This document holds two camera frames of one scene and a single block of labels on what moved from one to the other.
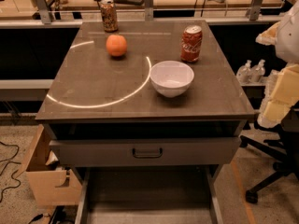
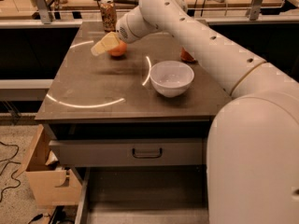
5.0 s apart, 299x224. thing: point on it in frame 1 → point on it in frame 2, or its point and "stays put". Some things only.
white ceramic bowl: x=171 y=78 stays put
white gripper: x=290 y=37 → x=123 y=30
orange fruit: x=117 y=45 stays put
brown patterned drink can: x=109 y=15 stays put
